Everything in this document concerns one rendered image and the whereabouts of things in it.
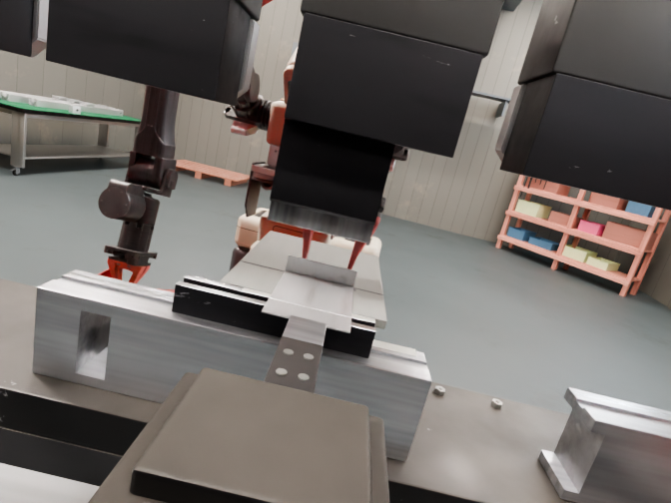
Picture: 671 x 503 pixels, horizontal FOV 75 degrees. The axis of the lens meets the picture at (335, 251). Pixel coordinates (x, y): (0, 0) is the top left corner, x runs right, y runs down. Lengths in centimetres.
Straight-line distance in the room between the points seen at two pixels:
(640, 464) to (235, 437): 43
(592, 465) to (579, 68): 37
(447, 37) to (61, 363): 47
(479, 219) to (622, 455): 749
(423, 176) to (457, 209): 82
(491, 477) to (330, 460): 33
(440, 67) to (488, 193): 757
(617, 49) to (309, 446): 36
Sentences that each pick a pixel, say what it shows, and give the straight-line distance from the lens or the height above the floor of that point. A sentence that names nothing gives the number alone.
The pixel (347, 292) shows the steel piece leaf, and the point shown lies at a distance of 51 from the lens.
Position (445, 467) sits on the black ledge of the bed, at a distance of 52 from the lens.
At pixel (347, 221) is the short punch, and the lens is 42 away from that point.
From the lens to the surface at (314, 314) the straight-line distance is 43.
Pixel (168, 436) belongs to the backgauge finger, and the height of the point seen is 103.
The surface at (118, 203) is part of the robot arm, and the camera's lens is 86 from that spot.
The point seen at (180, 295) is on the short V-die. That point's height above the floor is 99.
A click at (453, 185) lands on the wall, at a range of 784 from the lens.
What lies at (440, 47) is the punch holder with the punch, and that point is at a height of 125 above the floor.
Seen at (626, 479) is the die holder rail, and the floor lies 92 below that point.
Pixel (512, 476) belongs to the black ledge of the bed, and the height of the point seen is 88.
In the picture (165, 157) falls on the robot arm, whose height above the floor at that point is 105.
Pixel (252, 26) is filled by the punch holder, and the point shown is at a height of 125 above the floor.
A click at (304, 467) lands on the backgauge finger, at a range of 21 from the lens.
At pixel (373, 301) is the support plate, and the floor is 100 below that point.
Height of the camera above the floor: 117
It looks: 15 degrees down
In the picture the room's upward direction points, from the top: 13 degrees clockwise
